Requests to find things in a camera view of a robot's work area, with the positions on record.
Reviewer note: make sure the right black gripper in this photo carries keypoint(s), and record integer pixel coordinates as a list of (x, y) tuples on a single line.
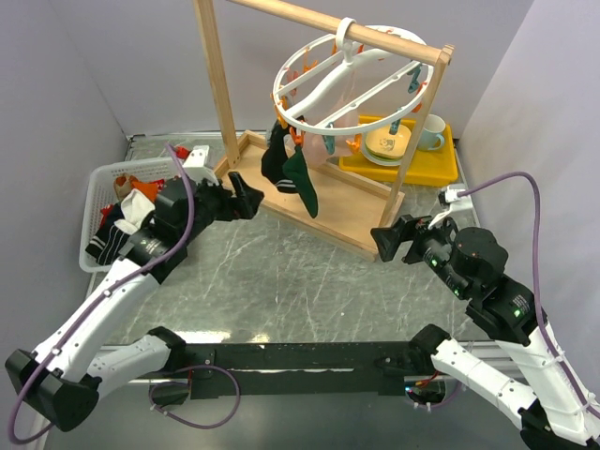
[(409, 227)]

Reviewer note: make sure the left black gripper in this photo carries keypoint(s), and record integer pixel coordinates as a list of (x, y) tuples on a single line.
[(243, 205)]

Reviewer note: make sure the black white striped sock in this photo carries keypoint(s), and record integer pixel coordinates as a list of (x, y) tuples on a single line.
[(274, 158)]

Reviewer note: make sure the dark green dotted sock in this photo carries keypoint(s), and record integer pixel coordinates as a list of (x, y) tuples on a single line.
[(296, 169)]

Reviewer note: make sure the orange sock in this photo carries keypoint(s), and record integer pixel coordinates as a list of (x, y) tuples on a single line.
[(149, 189)]

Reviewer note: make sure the white small sock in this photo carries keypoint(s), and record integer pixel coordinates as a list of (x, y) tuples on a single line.
[(135, 208)]

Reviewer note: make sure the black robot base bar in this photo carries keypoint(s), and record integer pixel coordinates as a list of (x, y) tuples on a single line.
[(300, 368)]

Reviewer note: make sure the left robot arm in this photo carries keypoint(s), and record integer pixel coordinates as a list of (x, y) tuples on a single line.
[(63, 378)]

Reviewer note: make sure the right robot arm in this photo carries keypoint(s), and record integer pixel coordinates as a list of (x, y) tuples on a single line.
[(544, 408)]

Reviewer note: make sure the yellow plastic tray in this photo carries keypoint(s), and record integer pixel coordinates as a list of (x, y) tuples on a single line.
[(427, 168)]

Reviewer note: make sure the yellow bowl on plates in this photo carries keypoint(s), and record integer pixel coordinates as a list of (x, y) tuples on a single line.
[(383, 146)]

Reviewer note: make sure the pale green mug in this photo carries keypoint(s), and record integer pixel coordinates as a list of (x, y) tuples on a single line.
[(431, 138)]

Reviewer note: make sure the argyle tan sock in basket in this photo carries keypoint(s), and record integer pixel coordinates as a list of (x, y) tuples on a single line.
[(122, 186)]

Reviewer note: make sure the red sock in basket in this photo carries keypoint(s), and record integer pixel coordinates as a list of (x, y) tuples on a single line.
[(110, 210)]

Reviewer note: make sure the white plastic laundry basket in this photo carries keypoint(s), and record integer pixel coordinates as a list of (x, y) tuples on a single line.
[(100, 193)]

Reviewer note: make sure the navy striped sock in basket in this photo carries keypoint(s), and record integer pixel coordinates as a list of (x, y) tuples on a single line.
[(104, 247)]

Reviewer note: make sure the wooden hanger rack frame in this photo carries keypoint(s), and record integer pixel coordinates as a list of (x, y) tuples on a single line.
[(350, 205)]

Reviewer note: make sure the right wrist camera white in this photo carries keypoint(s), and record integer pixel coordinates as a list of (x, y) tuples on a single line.
[(451, 202)]

